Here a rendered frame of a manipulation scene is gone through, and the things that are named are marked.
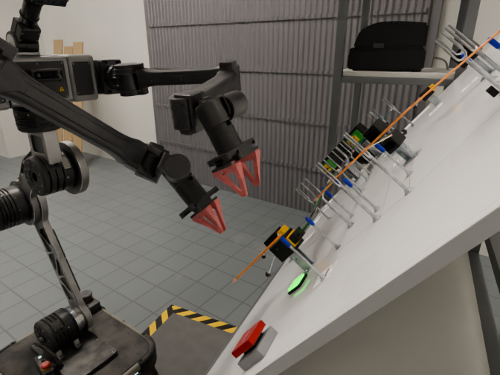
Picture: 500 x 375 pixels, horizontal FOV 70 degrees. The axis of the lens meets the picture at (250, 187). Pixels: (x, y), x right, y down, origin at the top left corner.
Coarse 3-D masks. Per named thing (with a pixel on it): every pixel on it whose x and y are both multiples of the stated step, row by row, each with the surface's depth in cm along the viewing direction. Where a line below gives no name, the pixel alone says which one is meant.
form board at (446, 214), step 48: (480, 96) 71; (432, 144) 73; (480, 144) 48; (384, 192) 75; (432, 192) 49; (480, 192) 36; (336, 240) 77; (384, 240) 49; (432, 240) 36; (480, 240) 32; (288, 288) 80; (336, 288) 50; (384, 288) 38; (240, 336) 81; (288, 336) 51
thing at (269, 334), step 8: (272, 328) 58; (264, 336) 56; (272, 336) 56; (264, 344) 54; (256, 352) 53; (264, 352) 54; (240, 360) 56; (248, 360) 55; (256, 360) 54; (248, 368) 55
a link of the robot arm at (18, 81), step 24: (0, 48) 59; (0, 72) 59; (24, 72) 62; (0, 96) 61; (24, 96) 62; (48, 96) 65; (48, 120) 69; (72, 120) 69; (96, 120) 72; (96, 144) 75; (120, 144) 77; (144, 144) 82; (144, 168) 82
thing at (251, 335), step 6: (258, 324) 57; (264, 324) 58; (252, 330) 56; (258, 330) 56; (246, 336) 56; (252, 336) 55; (258, 336) 55; (240, 342) 56; (246, 342) 54; (252, 342) 54; (234, 348) 57; (240, 348) 55; (246, 348) 54; (252, 348) 55; (234, 354) 56; (240, 354) 55
